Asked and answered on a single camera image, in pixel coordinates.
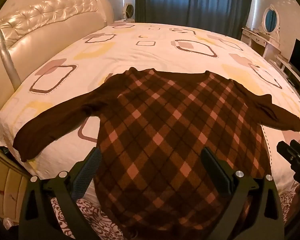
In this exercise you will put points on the cream tufted leather headboard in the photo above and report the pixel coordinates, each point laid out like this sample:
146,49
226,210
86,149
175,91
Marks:
52,27

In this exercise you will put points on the small white desk fan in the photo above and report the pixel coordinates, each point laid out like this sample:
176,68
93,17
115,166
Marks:
128,11

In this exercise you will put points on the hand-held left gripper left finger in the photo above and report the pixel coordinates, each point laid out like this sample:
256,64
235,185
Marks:
88,170

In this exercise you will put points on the white oval vanity mirror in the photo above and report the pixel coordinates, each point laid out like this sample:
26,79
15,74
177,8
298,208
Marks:
271,18

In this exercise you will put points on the brown argyle knit sweater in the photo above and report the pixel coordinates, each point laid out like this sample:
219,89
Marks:
165,130

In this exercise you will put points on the beige padded bed frame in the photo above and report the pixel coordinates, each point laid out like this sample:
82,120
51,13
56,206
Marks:
7,187

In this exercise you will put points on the white patterned bed sheet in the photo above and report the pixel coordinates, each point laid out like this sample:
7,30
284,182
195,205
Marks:
140,50

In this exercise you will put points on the silver headboard rail tube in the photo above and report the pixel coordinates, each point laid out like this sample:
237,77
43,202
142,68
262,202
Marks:
7,55

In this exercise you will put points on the white television stand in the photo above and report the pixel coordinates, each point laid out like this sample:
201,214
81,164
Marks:
292,75

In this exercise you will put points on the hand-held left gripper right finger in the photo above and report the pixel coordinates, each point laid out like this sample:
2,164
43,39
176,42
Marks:
214,170

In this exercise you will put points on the white dressing table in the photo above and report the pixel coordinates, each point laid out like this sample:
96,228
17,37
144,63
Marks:
258,40

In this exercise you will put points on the dark blue window curtains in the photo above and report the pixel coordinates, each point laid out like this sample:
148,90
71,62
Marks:
195,2

